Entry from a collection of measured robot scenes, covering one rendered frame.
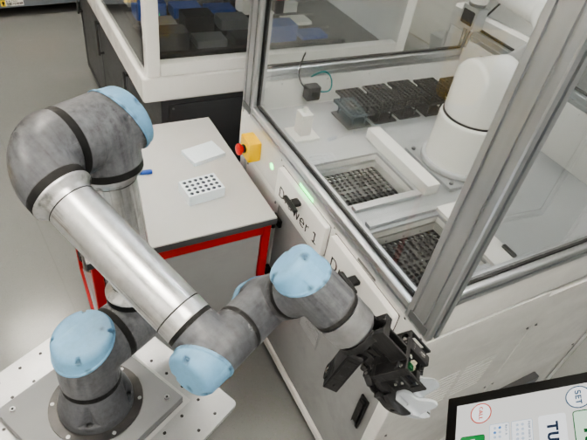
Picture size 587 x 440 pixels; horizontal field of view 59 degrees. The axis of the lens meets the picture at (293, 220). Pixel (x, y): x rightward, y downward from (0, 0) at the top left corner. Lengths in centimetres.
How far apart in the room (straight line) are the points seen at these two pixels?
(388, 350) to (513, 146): 38
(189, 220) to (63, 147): 85
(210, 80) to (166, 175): 50
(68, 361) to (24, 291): 150
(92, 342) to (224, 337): 38
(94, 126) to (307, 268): 39
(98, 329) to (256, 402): 115
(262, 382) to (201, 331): 146
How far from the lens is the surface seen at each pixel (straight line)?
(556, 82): 83
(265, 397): 212
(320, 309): 71
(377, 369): 80
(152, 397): 122
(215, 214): 163
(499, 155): 91
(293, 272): 68
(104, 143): 85
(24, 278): 257
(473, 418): 106
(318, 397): 186
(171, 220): 161
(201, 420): 122
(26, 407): 127
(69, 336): 106
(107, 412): 116
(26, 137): 82
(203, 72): 210
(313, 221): 144
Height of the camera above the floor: 185
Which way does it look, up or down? 41 degrees down
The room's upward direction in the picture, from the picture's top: 10 degrees clockwise
